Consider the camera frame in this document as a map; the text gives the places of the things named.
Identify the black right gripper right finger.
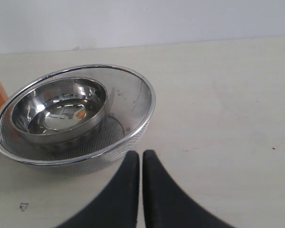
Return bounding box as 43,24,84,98
142,150,232,228

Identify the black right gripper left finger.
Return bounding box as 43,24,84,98
58,151,140,228

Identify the steel mesh colander bowl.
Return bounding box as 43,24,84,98
0,64,156,176

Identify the small stainless steel bowl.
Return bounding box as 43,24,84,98
10,77,109,152

